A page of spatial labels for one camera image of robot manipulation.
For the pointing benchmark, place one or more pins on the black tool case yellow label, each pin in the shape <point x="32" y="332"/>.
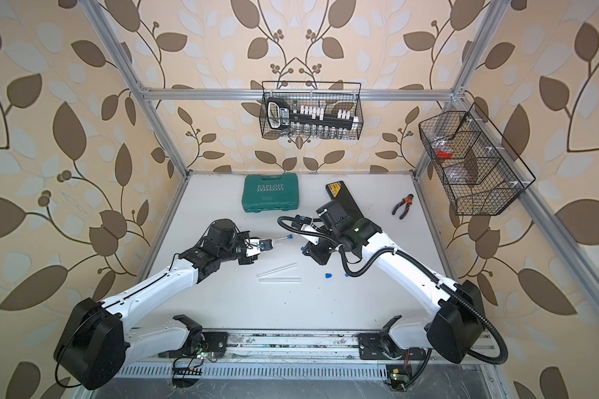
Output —
<point x="339" y="191"/>

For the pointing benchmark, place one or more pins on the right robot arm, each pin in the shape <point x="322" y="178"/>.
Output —
<point x="454" y="324"/>

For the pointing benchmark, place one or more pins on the black socket holder rail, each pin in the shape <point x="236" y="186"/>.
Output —
<point x="281" y="114"/>

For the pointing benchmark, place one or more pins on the black wire basket wall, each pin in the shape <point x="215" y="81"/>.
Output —
<point x="311" y="91"/>
<point x="480" y="170"/>

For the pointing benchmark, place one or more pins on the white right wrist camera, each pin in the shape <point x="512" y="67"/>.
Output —
<point x="306" y="227"/>

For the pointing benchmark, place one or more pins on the black wire basket right wall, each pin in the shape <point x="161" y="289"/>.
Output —
<point x="480" y="170"/>

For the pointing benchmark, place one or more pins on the orange black pliers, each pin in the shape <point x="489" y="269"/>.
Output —
<point x="405" y="204"/>

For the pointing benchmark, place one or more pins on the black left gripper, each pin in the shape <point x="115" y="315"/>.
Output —
<point x="242" y="235"/>

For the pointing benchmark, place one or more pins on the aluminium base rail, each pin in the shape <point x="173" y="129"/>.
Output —
<point x="283" y="355"/>

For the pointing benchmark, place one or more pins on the aluminium frame post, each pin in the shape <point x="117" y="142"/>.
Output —
<point x="94" y="13"/>

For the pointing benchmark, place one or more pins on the black wire basket back wall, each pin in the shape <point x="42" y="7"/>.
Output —
<point x="311" y="91"/>

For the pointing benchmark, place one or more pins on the green plastic tool case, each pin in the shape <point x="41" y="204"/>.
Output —
<point x="270" y="192"/>

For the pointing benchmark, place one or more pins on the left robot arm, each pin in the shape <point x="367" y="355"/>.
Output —
<point x="102" y="336"/>

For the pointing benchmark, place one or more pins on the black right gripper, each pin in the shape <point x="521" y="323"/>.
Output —
<point x="314" y="250"/>

